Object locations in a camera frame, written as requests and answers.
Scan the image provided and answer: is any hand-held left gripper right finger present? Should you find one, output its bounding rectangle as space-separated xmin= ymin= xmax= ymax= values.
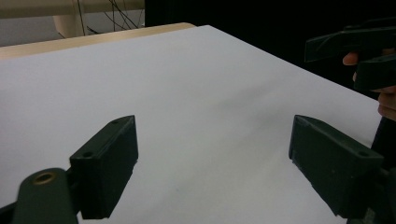
xmin=288 ymin=114 xmax=386 ymax=219

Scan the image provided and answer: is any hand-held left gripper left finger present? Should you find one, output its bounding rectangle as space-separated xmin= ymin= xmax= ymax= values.
xmin=68 ymin=114 xmax=139 ymax=220

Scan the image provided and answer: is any beige board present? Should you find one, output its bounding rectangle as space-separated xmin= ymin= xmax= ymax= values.
xmin=0 ymin=0 xmax=146 ymax=21

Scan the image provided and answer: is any beige post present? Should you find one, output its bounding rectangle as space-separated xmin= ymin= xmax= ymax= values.
xmin=51 ymin=0 xmax=88 ymax=39

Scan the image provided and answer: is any thin black cable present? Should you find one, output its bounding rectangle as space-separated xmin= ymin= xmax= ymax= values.
xmin=104 ymin=0 xmax=145 ymax=32
xmin=76 ymin=0 xmax=88 ymax=36

